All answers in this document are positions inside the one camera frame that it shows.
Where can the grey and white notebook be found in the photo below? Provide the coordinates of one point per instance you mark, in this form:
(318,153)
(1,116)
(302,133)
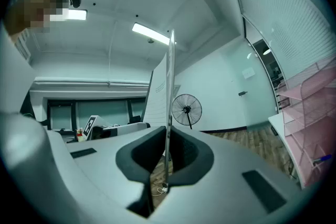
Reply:
(158,97)

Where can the rectangular ceiling light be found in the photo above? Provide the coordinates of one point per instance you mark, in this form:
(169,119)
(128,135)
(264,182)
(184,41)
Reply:
(76,14)
(151,32)

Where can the white paper door sign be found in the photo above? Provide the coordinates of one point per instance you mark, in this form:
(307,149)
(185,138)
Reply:
(248,73)

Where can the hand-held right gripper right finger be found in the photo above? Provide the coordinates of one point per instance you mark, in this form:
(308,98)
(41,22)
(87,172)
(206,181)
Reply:
(236,191)

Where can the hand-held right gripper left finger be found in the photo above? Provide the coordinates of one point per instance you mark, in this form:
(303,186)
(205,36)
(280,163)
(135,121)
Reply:
(105,165)

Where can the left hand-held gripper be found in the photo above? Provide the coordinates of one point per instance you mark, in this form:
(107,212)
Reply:
(92,127)

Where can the blue pen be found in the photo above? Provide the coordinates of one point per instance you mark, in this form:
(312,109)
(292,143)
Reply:
(322,158)

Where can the black pedestal fan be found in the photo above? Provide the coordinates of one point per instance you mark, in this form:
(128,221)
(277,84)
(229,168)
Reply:
(187,110)

